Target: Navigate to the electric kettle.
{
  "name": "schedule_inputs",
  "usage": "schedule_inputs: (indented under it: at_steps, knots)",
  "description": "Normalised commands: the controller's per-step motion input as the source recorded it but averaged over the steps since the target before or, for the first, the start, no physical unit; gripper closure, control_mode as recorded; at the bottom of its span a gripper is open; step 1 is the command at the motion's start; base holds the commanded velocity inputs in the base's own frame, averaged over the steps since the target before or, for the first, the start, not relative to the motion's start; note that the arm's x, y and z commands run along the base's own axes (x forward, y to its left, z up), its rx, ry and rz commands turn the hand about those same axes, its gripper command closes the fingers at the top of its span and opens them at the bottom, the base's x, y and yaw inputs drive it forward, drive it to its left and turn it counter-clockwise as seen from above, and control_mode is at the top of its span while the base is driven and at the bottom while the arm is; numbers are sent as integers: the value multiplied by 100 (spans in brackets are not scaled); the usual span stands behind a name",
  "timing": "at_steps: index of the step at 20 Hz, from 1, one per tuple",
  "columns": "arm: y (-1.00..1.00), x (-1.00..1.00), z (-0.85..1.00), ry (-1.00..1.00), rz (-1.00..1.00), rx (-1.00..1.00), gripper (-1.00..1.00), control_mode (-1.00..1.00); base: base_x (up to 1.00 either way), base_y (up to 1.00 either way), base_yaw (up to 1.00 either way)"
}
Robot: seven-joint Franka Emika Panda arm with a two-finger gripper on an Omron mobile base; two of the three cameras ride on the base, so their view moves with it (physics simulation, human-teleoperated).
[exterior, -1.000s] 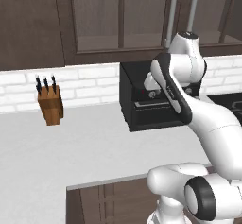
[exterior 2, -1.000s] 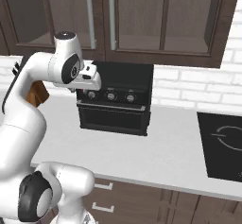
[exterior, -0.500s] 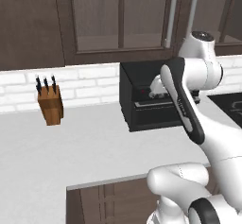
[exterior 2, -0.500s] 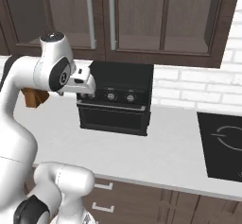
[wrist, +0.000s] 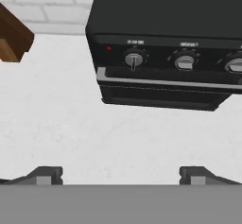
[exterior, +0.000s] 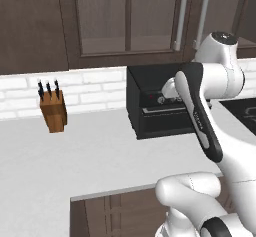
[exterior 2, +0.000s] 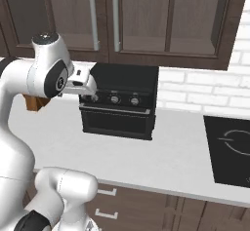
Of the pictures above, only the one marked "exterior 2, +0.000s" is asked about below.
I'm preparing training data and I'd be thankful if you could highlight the black toaster oven door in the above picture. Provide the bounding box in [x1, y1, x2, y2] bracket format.
[79, 105, 154, 141]

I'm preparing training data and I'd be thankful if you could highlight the white drawer handle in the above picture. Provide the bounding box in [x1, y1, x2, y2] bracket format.
[97, 187, 118, 197]
[94, 208, 119, 220]

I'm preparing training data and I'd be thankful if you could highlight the dark wood glass cupboard door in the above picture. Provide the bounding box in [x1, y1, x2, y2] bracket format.
[105, 0, 242, 71]
[0, 0, 110, 64]

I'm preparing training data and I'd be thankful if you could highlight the black toaster oven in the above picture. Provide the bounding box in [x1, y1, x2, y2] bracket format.
[78, 62, 160, 141]

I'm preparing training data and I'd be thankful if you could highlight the dark wood drawer front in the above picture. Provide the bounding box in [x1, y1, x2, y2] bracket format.
[85, 203, 168, 231]
[93, 182, 171, 213]

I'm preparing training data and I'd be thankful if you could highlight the silver toaster oven handle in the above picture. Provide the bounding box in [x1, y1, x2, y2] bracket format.
[79, 103, 151, 115]

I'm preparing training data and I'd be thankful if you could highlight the dark wood base cupboard door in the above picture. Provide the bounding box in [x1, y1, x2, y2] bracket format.
[198, 200, 250, 231]
[165, 194, 209, 231]

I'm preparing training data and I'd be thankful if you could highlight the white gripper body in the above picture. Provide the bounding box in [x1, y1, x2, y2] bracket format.
[62, 74, 99, 96]

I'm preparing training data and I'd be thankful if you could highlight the brown wooden block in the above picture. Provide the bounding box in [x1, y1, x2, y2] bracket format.
[21, 93, 52, 113]

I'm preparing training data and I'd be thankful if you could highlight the silver cupboard door handle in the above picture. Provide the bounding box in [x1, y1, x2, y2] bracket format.
[88, 0, 100, 52]
[111, 0, 122, 53]

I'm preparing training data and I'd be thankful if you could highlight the black hob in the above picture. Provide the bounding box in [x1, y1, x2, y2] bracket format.
[202, 115, 250, 189]

